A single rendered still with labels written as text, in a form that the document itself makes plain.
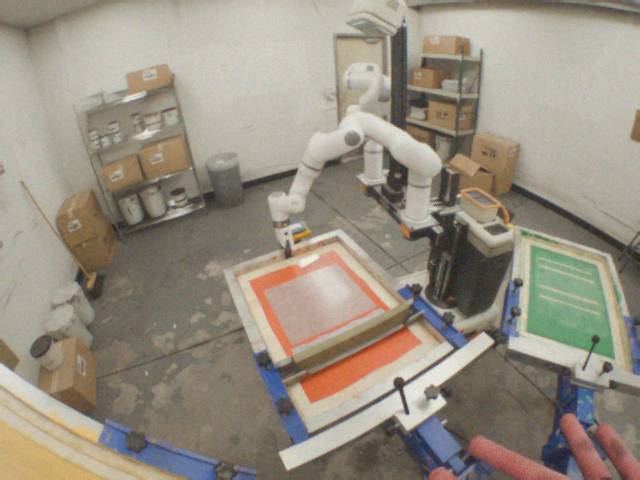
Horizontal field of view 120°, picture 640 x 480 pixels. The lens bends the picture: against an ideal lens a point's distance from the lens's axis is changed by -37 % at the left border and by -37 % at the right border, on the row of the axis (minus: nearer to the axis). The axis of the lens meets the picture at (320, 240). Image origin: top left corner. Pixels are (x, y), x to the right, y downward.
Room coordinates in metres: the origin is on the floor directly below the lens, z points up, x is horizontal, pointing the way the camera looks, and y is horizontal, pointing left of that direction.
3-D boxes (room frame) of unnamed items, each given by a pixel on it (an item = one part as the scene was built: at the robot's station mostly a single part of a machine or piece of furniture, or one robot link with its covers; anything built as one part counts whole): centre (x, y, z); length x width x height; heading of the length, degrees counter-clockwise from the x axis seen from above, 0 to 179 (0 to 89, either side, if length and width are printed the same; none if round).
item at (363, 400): (0.72, 0.00, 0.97); 0.79 x 0.58 x 0.04; 24
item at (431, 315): (0.62, -0.35, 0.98); 0.30 x 0.05 x 0.07; 24
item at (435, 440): (0.21, -0.23, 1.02); 0.17 x 0.06 x 0.05; 24
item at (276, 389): (0.39, 0.16, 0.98); 0.30 x 0.05 x 0.07; 24
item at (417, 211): (1.03, -0.42, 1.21); 0.16 x 0.13 x 0.15; 103
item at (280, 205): (1.05, 0.12, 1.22); 0.15 x 0.10 x 0.11; 86
